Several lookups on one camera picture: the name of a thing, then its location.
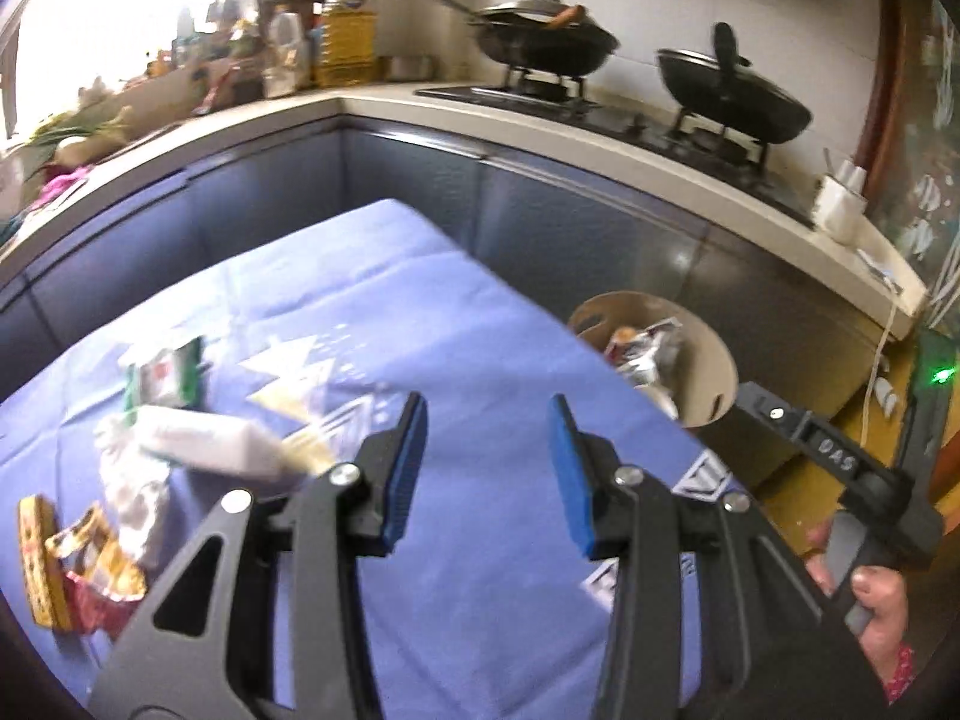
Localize white tissue pack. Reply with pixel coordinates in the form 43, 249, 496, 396
130, 405, 335, 481

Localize green white snack bag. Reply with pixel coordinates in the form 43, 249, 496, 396
124, 337, 203, 411

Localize beige round trash bin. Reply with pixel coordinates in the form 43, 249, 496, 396
568, 291, 739, 429

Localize kitchen counter cabinets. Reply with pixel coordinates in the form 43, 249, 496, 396
2, 86, 926, 413

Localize person's right hand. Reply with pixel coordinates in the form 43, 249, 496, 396
851, 566, 914, 704

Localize crumpled white plastic wrapper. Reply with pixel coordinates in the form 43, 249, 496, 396
94, 422, 171, 571

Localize red yellow snack wrapper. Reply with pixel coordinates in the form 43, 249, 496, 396
44, 502, 148, 640

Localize yellow cardboard box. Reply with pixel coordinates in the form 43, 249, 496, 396
16, 494, 73, 632

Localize silver wrapper in bin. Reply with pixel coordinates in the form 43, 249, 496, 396
604, 317, 683, 390

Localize white utensil holder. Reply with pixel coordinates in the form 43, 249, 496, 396
812, 160, 867, 245

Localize gas stove top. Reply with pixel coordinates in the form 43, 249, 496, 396
416, 75, 814, 229

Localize yellow oil bottle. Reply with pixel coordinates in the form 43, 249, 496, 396
314, 0, 377, 88

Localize black lidded pan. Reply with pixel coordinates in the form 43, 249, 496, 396
656, 21, 812, 145

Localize black wok with handle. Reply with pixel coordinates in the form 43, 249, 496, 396
430, 0, 620, 80

